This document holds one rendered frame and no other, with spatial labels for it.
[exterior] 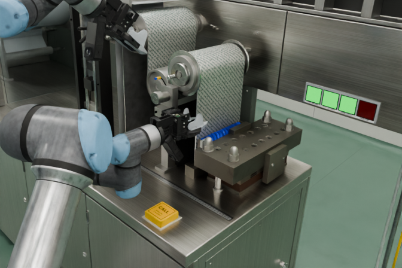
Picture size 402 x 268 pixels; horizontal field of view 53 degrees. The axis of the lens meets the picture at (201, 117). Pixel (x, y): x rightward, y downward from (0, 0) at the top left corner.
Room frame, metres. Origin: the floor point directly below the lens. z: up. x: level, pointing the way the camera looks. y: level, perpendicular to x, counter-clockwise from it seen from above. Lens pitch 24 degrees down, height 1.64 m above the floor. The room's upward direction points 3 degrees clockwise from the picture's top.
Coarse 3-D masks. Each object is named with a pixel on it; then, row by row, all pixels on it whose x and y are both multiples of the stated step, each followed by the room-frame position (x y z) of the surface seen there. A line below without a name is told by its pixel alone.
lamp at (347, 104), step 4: (344, 96) 1.20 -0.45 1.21; (344, 100) 1.20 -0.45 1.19; (348, 100) 1.19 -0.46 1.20; (352, 100) 1.18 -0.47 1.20; (356, 100) 1.17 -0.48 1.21; (340, 104) 1.21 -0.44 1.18; (344, 104) 1.20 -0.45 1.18; (348, 104) 1.19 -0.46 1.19; (352, 104) 1.18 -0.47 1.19; (340, 108) 1.20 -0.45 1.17; (344, 108) 1.20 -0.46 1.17; (348, 108) 1.19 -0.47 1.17; (352, 108) 1.18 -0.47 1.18; (348, 112) 1.19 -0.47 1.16; (352, 112) 1.18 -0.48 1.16
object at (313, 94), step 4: (308, 88) 1.29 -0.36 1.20; (312, 88) 1.28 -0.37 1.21; (308, 92) 1.28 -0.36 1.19; (312, 92) 1.27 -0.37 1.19; (316, 92) 1.26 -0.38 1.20; (320, 92) 1.26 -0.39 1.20; (308, 96) 1.28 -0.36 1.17; (312, 96) 1.27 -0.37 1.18; (316, 96) 1.26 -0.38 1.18; (320, 96) 1.25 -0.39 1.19; (312, 100) 1.27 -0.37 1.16; (316, 100) 1.26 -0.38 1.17
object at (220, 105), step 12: (228, 84) 1.31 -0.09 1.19; (240, 84) 1.36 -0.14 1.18; (204, 96) 1.22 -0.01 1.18; (216, 96) 1.26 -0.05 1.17; (228, 96) 1.31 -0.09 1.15; (240, 96) 1.37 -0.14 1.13; (204, 108) 1.22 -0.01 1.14; (216, 108) 1.27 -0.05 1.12; (228, 108) 1.31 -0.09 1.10; (204, 120) 1.22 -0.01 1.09; (216, 120) 1.27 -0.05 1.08; (228, 120) 1.32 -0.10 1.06; (204, 132) 1.22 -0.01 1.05
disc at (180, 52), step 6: (174, 54) 1.26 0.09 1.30; (180, 54) 1.24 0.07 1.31; (186, 54) 1.23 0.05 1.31; (192, 60) 1.21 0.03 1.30; (168, 66) 1.28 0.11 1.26; (198, 66) 1.19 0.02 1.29; (168, 72) 1.28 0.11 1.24; (198, 72) 1.19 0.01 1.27; (198, 78) 1.19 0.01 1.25; (198, 84) 1.19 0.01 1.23; (192, 90) 1.21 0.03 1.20
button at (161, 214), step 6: (162, 204) 0.98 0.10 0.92; (150, 210) 0.95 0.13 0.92; (156, 210) 0.95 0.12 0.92; (162, 210) 0.95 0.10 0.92; (168, 210) 0.96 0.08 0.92; (174, 210) 0.96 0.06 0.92; (150, 216) 0.93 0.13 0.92; (156, 216) 0.93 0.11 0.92; (162, 216) 0.93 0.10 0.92; (168, 216) 0.93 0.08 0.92; (174, 216) 0.94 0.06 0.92; (156, 222) 0.91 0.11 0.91; (162, 222) 0.91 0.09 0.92; (168, 222) 0.92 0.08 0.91
